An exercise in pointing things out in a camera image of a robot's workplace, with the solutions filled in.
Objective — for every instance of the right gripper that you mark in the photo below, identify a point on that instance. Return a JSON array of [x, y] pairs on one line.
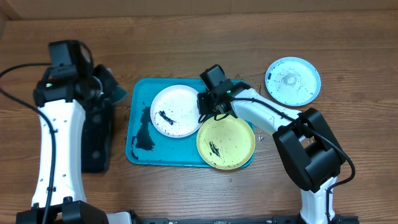
[[208, 109]]

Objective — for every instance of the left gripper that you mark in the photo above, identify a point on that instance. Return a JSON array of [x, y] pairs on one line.
[[109, 82]]

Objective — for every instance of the dark green sponge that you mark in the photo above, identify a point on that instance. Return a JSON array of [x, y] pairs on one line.
[[118, 93]]

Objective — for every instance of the light blue rimmed plate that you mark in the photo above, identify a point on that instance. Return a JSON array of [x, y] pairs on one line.
[[292, 81]]

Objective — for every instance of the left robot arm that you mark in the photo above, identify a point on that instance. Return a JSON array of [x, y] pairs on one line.
[[60, 103]]

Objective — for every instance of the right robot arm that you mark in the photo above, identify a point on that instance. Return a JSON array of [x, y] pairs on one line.
[[309, 151]]

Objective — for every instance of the black water tray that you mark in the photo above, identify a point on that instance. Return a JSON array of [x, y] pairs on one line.
[[97, 136]]

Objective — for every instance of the teal plastic serving tray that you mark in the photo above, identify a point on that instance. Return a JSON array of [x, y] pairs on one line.
[[147, 146]]

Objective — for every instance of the white plate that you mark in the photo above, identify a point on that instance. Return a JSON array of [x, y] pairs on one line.
[[174, 111]]

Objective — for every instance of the green rimmed plate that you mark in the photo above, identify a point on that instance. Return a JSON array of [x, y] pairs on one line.
[[226, 144]]

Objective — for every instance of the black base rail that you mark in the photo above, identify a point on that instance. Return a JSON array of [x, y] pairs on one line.
[[284, 219]]

